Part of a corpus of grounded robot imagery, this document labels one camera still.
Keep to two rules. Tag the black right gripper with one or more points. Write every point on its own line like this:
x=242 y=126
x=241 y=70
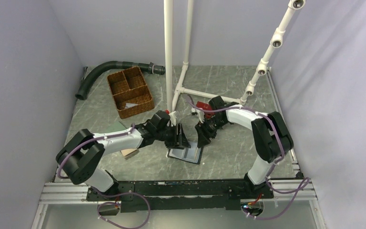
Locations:
x=204 y=133

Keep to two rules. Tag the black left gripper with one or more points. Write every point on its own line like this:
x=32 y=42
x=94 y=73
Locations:
x=181 y=140

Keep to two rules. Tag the black leather card holder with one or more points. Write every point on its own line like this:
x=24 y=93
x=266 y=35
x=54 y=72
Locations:
x=191 y=155

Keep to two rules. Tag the white card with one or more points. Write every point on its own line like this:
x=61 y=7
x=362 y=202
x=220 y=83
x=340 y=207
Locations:
x=129 y=105

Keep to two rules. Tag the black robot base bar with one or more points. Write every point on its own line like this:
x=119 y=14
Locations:
x=228 y=194

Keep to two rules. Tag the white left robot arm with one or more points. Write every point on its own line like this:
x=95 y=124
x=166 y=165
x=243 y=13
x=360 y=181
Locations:
x=78 y=160

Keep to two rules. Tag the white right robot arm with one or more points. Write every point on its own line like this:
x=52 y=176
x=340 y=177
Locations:
x=272 y=139

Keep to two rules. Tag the red leather card holder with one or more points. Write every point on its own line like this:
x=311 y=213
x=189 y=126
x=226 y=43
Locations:
x=203 y=106

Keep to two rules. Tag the beige snap card holder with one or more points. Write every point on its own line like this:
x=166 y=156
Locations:
x=128 y=153

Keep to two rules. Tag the brown wicker basket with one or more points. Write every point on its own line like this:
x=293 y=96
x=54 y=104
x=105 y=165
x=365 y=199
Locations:
x=129 y=86

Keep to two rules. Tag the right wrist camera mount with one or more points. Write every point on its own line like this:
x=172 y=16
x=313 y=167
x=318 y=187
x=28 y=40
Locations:
x=195 y=112

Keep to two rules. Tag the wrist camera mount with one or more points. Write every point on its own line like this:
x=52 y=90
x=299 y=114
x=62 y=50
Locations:
x=195 y=112
x=173 y=117

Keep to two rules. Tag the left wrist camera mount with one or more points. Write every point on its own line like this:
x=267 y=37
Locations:
x=173 y=117

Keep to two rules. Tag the white PVC pipe frame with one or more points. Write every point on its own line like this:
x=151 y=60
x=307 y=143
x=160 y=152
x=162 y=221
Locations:
x=173 y=93

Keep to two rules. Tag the aluminium table edge rail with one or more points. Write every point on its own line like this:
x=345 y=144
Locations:
x=290 y=154

